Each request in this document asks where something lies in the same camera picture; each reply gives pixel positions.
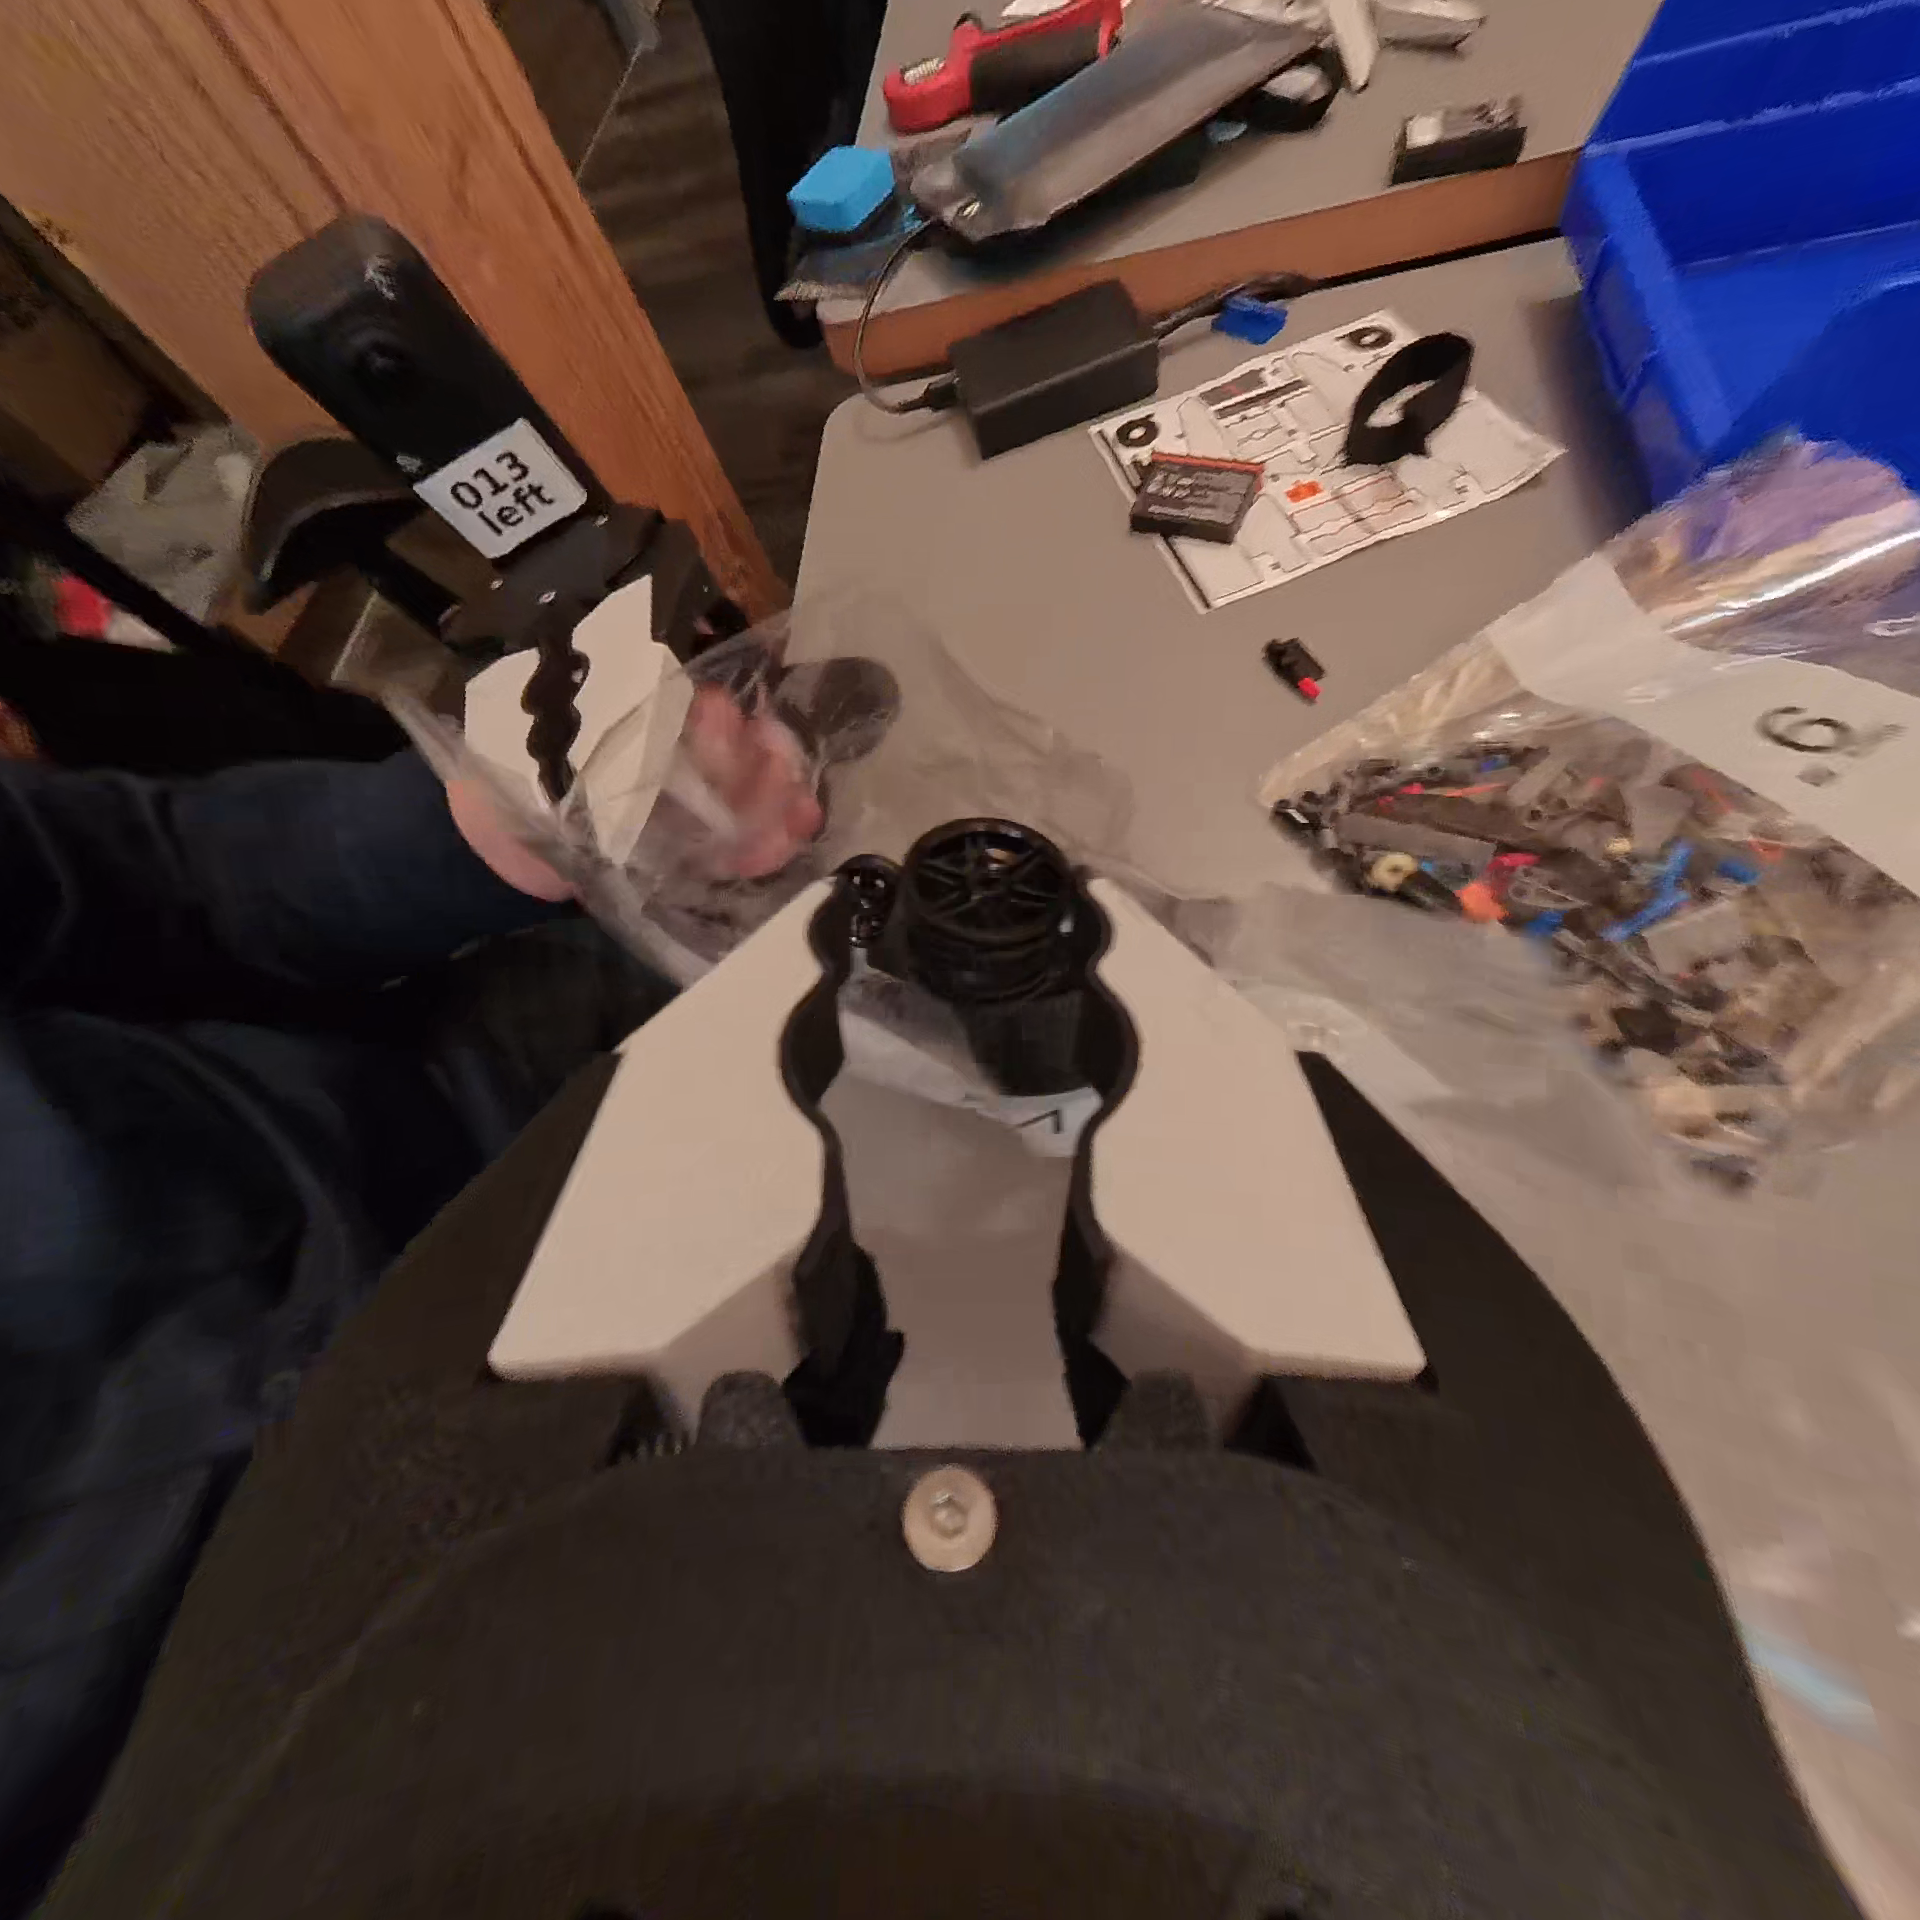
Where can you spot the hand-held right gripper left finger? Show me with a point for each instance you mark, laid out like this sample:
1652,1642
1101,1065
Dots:
662,1201

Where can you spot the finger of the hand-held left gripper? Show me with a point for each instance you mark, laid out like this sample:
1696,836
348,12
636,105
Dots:
639,704
494,733

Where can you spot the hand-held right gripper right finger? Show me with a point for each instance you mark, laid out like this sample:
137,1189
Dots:
1260,1201

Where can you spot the clear bag of black tyres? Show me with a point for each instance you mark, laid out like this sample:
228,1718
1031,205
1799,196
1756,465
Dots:
960,704

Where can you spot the black lego wheel rim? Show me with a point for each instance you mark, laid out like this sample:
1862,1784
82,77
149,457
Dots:
990,901

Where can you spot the white-labelled bag of dark parts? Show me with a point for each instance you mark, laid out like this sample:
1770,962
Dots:
1621,838

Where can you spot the person's left forearm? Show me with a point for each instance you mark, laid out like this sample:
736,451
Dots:
224,885

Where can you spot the person's left hand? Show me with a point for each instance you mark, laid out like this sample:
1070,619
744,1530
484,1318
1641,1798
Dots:
751,796

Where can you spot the blue foam block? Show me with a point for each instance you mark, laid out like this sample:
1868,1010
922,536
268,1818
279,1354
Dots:
839,187

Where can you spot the black power adapter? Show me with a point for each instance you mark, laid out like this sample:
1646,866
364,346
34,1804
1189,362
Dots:
1060,368

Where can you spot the person's legs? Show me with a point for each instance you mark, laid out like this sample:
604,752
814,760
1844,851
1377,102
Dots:
149,1201

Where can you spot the small black red box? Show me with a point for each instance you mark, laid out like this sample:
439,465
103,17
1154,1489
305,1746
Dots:
1194,493

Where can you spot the dark grey pouch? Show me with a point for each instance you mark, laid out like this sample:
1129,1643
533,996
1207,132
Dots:
1109,118

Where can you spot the small blue connector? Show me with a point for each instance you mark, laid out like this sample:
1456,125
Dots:
1248,318

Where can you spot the printed instruction sheet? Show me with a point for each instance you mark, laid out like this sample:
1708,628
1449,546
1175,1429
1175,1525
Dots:
1440,493

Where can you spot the blue storage bin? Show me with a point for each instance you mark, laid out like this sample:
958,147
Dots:
1770,180

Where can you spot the wooden post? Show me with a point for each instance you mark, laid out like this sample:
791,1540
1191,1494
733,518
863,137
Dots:
300,149

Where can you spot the white plastic bracket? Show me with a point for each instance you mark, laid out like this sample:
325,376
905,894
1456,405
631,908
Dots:
1394,30

